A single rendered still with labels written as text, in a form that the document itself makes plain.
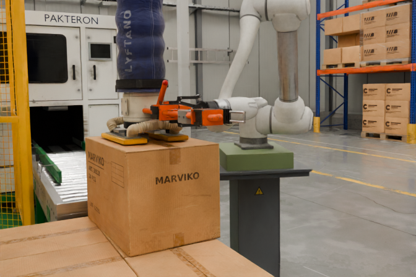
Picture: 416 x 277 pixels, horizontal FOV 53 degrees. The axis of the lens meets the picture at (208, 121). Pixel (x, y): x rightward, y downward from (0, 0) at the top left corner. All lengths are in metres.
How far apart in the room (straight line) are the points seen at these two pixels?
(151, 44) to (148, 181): 0.58
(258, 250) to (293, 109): 0.79
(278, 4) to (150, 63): 0.66
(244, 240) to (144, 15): 1.29
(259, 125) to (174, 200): 0.79
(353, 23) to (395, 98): 2.05
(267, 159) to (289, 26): 0.67
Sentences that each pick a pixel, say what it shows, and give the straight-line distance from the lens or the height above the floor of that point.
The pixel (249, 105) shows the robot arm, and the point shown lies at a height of 1.10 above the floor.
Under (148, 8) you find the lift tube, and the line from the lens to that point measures 1.85.
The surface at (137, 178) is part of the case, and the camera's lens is 1.60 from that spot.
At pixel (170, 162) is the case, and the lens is 1.65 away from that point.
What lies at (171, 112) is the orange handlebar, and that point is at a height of 1.09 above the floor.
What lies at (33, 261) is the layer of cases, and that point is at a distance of 1.76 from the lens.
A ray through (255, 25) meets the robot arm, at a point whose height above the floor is 1.46.
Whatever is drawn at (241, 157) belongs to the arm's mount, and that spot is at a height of 0.82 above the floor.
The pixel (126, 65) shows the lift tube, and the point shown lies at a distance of 1.82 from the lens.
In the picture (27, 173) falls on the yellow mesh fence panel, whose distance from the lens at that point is 2.98.
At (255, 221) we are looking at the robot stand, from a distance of 2.36.
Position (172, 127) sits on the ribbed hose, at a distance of 1.76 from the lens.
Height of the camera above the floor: 1.17
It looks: 4 degrees down
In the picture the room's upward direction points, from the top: 1 degrees counter-clockwise
